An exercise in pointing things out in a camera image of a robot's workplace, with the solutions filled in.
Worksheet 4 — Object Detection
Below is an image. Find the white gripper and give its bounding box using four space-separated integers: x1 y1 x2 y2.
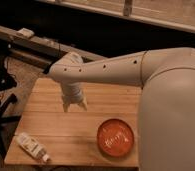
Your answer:
61 83 87 112

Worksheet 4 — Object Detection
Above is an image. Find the white plastic bottle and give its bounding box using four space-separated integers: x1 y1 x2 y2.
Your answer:
16 132 50 162

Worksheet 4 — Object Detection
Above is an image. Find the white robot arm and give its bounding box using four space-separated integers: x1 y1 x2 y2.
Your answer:
46 47 195 171

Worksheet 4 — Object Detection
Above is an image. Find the orange ceramic bowl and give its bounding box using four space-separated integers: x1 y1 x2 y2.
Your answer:
97 119 135 158

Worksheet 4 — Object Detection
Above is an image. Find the black tripod stand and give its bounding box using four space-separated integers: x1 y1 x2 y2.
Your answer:
0 54 23 161

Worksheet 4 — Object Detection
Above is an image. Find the small white box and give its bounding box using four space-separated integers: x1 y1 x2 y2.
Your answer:
17 28 34 38

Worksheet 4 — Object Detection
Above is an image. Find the long wooden beam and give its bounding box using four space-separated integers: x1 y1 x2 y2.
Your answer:
0 26 104 61

